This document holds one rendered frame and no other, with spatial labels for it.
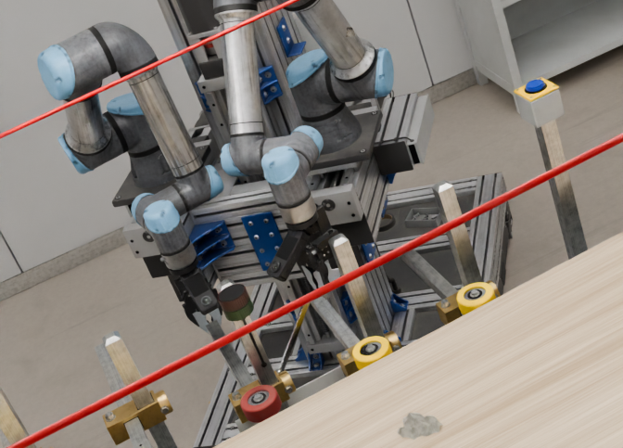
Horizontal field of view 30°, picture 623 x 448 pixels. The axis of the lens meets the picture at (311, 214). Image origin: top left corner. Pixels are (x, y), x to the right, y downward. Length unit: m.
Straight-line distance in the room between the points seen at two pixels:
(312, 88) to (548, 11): 2.75
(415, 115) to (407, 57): 2.10
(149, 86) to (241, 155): 0.31
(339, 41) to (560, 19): 2.90
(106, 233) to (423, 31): 1.65
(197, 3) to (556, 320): 1.20
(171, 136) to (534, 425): 1.10
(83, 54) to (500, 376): 1.14
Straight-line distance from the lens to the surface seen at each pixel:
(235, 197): 3.07
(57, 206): 5.07
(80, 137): 2.93
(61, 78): 2.63
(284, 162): 2.36
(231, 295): 2.31
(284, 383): 2.50
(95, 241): 5.16
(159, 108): 2.70
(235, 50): 2.53
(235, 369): 2.60
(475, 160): 4.80
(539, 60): 5.14
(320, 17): 2.60
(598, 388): 2.18
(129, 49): 2.66
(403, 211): 4.19
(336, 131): 2.88
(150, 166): 3.07
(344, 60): 2.72
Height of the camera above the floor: 2.33
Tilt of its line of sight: 29 degrees down
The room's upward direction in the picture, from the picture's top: 21 degrees counter-clockwise
